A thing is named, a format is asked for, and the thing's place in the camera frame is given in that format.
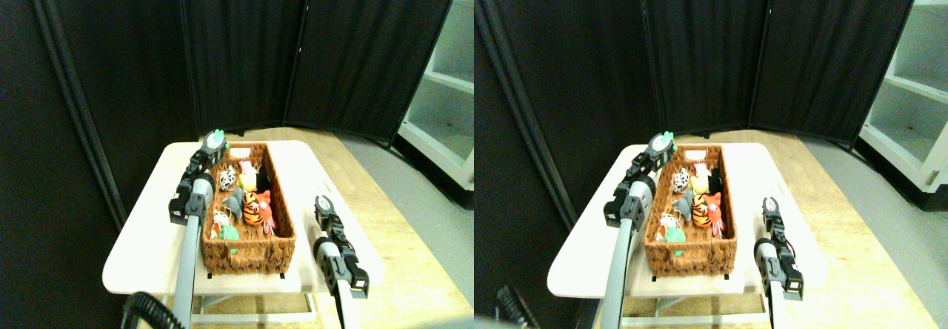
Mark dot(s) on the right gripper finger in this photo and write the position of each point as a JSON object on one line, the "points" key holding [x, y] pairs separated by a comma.
{"points": [[778, 210], [330, 207], [766, 210], [318, 207]]}

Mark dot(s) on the small green plush toy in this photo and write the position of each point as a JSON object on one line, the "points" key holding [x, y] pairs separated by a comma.
{"points": [[669, 136], [219, 133]]}

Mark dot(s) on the black spotted white plush toy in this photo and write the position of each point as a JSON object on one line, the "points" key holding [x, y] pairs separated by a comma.
{"points": [[680, 180], [227, 178]]}

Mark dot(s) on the white and yellow plush toy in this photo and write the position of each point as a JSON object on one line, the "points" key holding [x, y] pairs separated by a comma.
{"points": [[247, 181], [700, 183]]}

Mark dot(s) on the grey plush toy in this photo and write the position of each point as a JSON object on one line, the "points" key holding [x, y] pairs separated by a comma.
{"points": [[684, 207], [234, 204]]}

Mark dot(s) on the orange striped tiger plush toy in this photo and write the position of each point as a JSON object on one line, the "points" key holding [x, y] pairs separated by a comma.
{"points": [[254, 207], [703, 210]]}

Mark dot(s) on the tan and white plush toy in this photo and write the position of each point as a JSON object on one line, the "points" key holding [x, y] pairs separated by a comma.
{"points": [[220, 221], [666, 224]]}

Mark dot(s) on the green ball toy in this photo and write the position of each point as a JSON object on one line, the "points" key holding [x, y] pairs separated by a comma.
{"points": [[230, 234], [675, 236]]}

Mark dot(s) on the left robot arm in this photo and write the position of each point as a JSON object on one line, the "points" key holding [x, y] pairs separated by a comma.
{"points": [[188, 270], [618, 270]]}

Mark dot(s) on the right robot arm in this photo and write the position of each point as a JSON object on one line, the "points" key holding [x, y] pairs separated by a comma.
{"points": [[326, 253], [769, 255]]}

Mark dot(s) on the brown wicker basket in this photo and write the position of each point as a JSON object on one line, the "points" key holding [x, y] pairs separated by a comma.
{"points": [[717, 262], [275, 261]]}

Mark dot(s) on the black curtain stand pole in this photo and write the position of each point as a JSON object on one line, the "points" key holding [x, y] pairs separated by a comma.
{"points": [[190, 62], [527, 99], [75, 99], [295, 62], [652, 62], [760, 62]]}

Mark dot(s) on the low white table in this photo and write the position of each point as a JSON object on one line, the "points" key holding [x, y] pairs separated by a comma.
{"points": [[592, 221], [148, 218]]}

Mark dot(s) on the white shelf unit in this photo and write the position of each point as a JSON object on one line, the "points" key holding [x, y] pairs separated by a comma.
{"points": [[903, 107], [444, 107]]}

